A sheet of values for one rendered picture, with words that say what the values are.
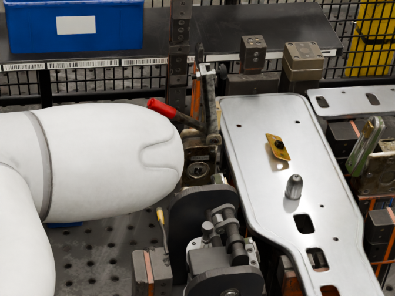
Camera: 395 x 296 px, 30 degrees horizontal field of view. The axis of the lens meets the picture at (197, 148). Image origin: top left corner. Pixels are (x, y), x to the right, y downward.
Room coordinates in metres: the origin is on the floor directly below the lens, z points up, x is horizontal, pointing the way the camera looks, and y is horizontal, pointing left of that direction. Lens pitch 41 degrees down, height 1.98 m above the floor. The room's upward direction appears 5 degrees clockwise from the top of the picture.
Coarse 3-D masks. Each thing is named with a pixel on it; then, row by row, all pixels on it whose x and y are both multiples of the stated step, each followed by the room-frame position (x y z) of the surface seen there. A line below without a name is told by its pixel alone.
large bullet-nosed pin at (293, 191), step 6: (294, 174) 1.03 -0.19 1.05; (288, 180) 1.03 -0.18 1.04; (294, 180) 1.02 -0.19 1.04; (300, 180) 1.02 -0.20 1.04; (288, 186) 1.02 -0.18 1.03; (294, 186) 1.01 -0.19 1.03; (300, 186) 1.02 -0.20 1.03; (288, 192) 1.02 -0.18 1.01; (294, 192) 1.01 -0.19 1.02; (300, 192) 1.02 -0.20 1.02; (288, 198) 1.02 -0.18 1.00; (294, 198) 1.01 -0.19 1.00
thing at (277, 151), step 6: (270, 138) 1.17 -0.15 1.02; (276, 138) 1.18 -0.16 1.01; (270, 144) 1.14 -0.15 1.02; (276, 144) 1.14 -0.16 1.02; (282, 144) 1.15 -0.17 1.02; (276, 150) 1.13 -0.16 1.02; (282, 150) 1.14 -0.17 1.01; (276, 156) 1.11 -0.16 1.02; (282, 156) 1.11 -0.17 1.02; (288, 156) 1.12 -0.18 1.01
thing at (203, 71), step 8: (200, 64) 1.13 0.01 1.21; (208, 64) 1.13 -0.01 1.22; (200, 72) 1.10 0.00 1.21; (208, 72) 1.10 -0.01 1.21; (216, 72) 1.12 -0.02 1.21; (224, 72) 1.11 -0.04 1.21; (200, 80) 1.11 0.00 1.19; (208, 80) 1.10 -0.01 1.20; (200, 88) 1.13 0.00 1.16; (208, 88) 1.10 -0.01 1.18; (208, 96) 1.10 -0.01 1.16; (208, 104) 1.10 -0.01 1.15; (208, 112) 1.10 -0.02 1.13; (216, 112) 1.10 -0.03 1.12; (208, 120) 1.10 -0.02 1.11; (216, 120) 1.10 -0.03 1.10; (208, 128) 1.10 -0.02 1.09; (216, 128) 1.10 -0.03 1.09
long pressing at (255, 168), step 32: (224, 96) 1.33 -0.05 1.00; (256, 96) 1.33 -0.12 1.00; (288, 96) 1.34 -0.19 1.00; (224, 128) 1.21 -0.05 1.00; (256, 128) 1.22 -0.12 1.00; (288, 128) 1.23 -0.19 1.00; (320, 128) 1.24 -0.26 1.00; (256, 160) 1.12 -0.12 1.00; (320, 160) 1.13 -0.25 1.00; (256, 192) 1.02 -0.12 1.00; (320, 192) 1.04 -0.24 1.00; (256, 224) 0.94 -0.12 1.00; (288, 224) 0.95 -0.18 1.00; (320, 224) 0.95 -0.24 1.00; (352, 224) 0.96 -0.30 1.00; (288, 256) 0.88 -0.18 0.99; (352, 256) 0.88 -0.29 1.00; (352, 288) 0.81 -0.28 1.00
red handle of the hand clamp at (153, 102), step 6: (150, 102) 1.09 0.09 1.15; (156, 102) 1.09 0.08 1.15; (162, 102) 1.10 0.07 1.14; (150, 108) 1.08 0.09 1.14; (156, 108) 1.08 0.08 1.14; (162, 108) 1.09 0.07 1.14; (168, 108) 1.09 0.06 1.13; (174, 108) 1.10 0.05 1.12; (162, 114) 1.09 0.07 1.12; (168, 114) 1.09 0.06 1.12; (174, 114) 1.09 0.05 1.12; (180, 114) 1.10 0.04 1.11; (180, 120) 1.10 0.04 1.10; (186, 120) 1.10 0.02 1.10; (192, 120) 1.11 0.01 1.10; (192, 126) 1.10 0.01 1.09; (198, 126) 1.11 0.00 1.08; (204, 126) 1.11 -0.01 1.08; (204, 132) 1.11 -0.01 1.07
